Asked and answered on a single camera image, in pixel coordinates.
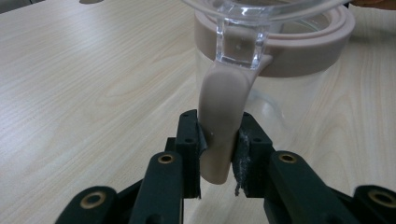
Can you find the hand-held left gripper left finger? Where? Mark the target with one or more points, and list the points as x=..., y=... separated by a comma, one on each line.
x=188, y=130

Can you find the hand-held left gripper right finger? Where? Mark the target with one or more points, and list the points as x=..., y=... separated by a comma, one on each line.
x=257, y=140

